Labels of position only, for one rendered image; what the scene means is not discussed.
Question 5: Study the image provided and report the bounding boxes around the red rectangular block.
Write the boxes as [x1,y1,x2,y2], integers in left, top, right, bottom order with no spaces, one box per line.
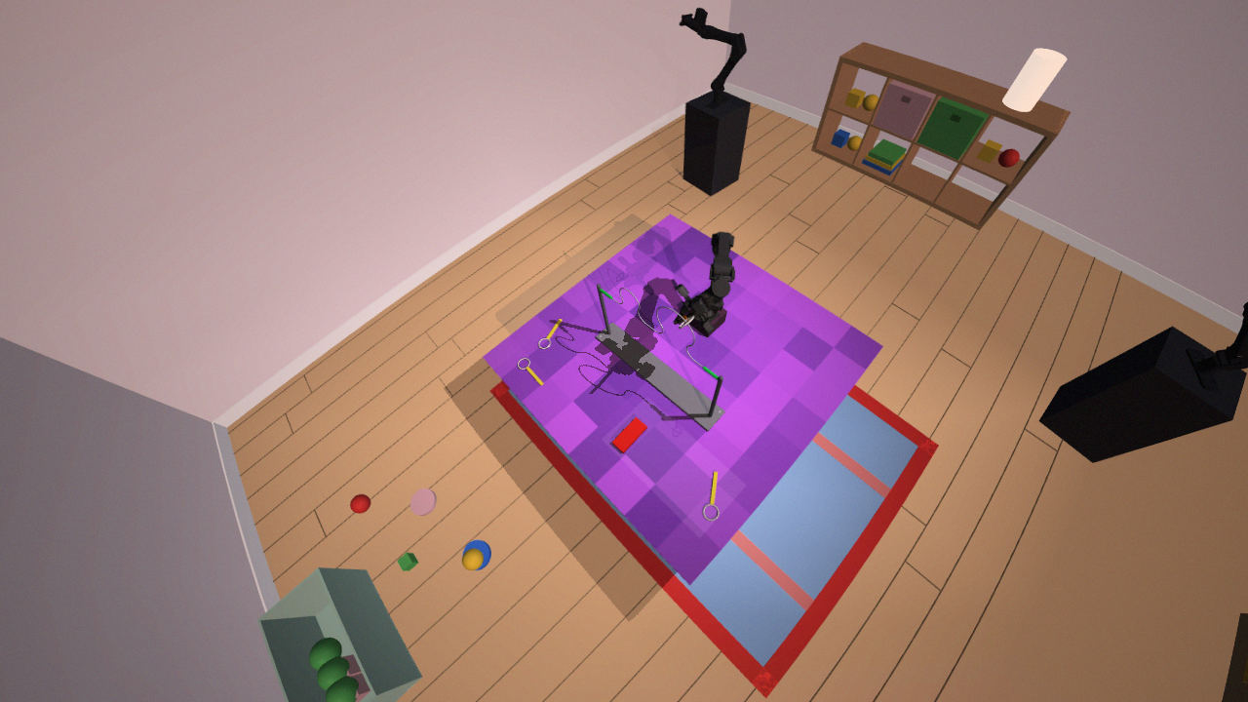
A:
[612,418,646,453]

